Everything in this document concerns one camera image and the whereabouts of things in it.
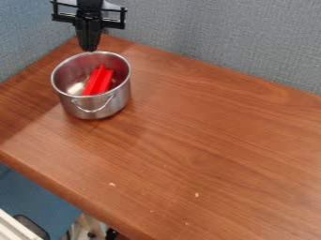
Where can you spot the metal pot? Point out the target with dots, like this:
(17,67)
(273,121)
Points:
(71,76)

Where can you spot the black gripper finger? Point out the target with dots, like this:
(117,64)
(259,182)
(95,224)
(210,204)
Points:
(82,34)
(95,32)

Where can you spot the white striped object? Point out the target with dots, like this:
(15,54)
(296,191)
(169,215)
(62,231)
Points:
(14,230)

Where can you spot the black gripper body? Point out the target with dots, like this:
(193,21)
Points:
(70,10)

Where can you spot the red star-shaped block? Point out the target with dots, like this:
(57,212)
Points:
(99,82)

